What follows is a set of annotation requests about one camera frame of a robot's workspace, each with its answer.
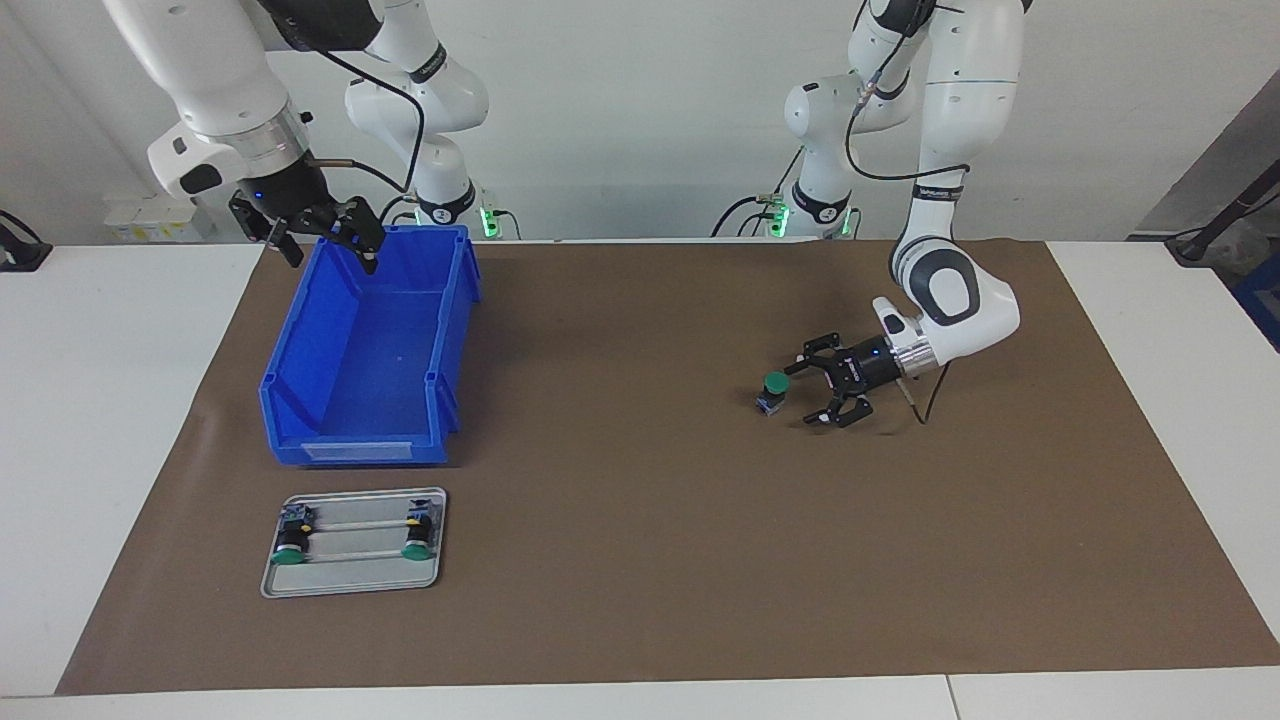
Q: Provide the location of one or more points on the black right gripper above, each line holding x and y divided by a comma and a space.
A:
290, 195

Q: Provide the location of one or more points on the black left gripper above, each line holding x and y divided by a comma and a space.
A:
872, 368

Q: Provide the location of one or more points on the green push button switch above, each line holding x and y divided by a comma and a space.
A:
420, 535
775, 383
292, 535

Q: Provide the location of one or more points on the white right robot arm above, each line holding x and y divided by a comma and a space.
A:
200, 60

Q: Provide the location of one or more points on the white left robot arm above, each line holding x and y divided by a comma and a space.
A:
970, 100

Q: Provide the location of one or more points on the white box yellow labels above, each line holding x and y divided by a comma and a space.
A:
150, 215

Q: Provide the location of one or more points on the blue plastic storage bin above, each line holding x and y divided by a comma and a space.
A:
370, 380

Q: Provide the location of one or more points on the green lit base plug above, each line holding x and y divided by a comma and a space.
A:
490, 222
778, 215

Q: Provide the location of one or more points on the brown table mat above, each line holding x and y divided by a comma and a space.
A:
700, 550

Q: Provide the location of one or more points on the black clamp object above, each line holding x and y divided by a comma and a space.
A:
20, 255

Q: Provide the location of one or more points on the silver metal tray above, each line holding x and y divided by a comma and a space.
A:
350, 575

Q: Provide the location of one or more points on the black stand pole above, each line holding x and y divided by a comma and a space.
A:
1215, 225

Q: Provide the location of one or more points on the blue crate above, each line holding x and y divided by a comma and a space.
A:
1265, 295

